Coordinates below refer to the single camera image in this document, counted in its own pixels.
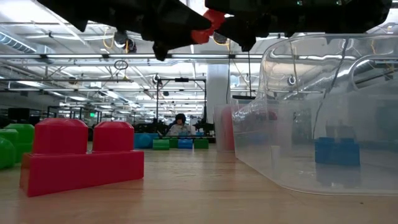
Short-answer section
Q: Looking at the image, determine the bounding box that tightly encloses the black background rig frame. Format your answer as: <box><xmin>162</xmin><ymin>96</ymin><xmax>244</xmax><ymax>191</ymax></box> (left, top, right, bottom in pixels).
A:
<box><xmin>155</xmin><ymin>77</ymin><xmax>208</xmax><ymax>138</ymax></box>

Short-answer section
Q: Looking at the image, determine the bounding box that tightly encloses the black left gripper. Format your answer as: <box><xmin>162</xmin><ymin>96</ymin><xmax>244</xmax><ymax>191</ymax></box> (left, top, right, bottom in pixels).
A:
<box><xmin>124</xmin><ymin>0</ymin><xmax>212</xmax><ymax>62</ymax></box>

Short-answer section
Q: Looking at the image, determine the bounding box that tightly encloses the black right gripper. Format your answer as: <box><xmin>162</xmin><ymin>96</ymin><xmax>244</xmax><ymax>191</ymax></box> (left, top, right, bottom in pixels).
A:
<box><xmin>205</xmin><ymin>0</ymin><xmax>312</xmax><ymax>52</ymax></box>

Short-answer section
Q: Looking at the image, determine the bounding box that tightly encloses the black background monitor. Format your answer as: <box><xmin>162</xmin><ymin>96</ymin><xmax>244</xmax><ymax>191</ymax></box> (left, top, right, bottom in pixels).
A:
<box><xmin>7</xmin><ymin>107</ymin><xmax>30</xmax><ymax>122</ymax></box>

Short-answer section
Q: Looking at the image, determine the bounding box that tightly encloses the long green studded brick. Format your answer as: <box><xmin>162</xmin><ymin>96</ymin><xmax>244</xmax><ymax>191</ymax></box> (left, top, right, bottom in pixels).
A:
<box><xmin>152</xmin><ymin>138</ymin><xmax>179</xmax><ymax>151</ymax></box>

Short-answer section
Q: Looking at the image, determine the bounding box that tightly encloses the person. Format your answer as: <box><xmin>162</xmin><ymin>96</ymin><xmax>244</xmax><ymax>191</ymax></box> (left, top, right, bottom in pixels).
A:
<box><xmin>167</xmin><ymin>113</ymin><xmax>196</xmax><ymax>137</ymax></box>

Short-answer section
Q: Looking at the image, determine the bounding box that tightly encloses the red-orange studded brick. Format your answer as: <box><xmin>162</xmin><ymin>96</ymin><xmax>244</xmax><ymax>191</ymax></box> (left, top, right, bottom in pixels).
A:
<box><xmin>190</xmin><ymin>8</ymin><xmax>226</xmax><ymax>45</ymax></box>

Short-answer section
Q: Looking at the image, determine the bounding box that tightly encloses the hanging cord reel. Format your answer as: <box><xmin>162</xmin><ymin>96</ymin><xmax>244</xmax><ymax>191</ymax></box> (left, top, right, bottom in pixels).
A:
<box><xmin>213</xmin><ymin>32</ymin><xmax>229</xmax><ymax>45</ymax></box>
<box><xmin>104</xmin><ymin>29</ymin><xmax>138</xmax><ymax>54</ymax></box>

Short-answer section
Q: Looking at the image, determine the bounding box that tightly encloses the small blue studded brick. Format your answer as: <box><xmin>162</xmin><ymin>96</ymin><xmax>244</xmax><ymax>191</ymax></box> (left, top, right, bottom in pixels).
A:
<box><xmin>177</xmin><ymin>138</ymin><xmax>194</xmax><ymax>150</ymax></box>

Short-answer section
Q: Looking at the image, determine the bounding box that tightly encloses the small blue toy block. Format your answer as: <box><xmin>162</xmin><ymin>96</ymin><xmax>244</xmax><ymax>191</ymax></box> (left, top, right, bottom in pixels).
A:
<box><xmin>314</xmin><ymin>136</ymin><xmax>361</xmax><ymax>167</ymax></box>

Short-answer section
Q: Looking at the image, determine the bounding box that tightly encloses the red two-stud toy block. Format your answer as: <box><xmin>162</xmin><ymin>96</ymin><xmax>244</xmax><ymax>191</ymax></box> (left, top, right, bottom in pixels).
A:
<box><xmin>19</xmin><ymin>117</ymin><xmax>146</xmax><ymax>198</ymax></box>

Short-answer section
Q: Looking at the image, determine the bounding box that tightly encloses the clear plastic bin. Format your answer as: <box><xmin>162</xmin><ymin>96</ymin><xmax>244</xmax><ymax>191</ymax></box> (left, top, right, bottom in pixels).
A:
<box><xmin>231</xmin><ymin>33</ymin><xmax>398</xmax><ymax>196</ymax></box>
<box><xmin>213</xmin><ymin>103</ymin><xmax>237</xmax><ymax>153</ymax></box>

